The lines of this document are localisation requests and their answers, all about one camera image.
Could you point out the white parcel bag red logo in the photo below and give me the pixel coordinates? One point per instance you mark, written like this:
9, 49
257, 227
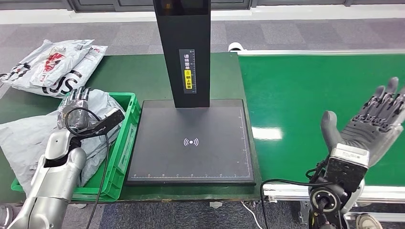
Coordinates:
53, 60

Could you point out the green plastic crate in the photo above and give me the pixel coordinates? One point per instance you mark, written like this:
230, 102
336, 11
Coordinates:
123, 151

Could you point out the green conveyor belt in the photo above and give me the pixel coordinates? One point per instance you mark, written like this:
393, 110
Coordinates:
284, 88

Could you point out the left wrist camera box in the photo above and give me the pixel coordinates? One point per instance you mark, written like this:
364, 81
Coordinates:
106, 121

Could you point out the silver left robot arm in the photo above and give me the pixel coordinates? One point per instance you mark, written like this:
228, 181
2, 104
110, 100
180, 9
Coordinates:
53, 183

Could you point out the black scanner base plate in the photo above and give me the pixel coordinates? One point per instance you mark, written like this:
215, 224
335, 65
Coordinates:
189, 164

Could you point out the dark green work table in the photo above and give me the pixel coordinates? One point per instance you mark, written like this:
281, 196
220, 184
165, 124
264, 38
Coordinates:
133, 72

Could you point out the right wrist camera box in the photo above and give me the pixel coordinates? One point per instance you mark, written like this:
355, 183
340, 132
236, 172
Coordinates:
348, 169

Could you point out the black scanner column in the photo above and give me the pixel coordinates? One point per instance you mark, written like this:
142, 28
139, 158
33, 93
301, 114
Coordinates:
183, 31

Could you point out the grey rounded floor object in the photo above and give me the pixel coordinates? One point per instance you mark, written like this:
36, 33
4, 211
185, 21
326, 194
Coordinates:
4, 216

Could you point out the grey caster wheel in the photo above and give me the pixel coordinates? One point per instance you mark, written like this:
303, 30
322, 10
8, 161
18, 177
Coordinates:
368, 222

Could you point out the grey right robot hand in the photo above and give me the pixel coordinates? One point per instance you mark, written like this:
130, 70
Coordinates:
370, 136

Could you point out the aluminium conveyor frame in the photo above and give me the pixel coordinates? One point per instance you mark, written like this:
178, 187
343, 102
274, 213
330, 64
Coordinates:
284, 191

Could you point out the white parcel bag faint print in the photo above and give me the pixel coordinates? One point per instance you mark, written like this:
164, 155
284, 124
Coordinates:
22, 142

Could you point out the black yellow label strip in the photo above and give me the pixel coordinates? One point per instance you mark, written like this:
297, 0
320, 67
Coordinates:
188, 71

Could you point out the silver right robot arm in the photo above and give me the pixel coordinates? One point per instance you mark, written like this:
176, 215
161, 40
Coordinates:
329, 205

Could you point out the white parcel bag black letters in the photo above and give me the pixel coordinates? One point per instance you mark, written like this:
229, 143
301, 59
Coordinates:
85, 69

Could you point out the white conveyor roller end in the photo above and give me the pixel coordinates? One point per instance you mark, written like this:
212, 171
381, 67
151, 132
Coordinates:
236, 46

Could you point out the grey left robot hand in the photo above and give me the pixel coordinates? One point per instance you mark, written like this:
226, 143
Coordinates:
74, 110

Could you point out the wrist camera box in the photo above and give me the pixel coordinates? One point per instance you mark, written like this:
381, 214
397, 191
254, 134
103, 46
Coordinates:
106, 121
348, 169

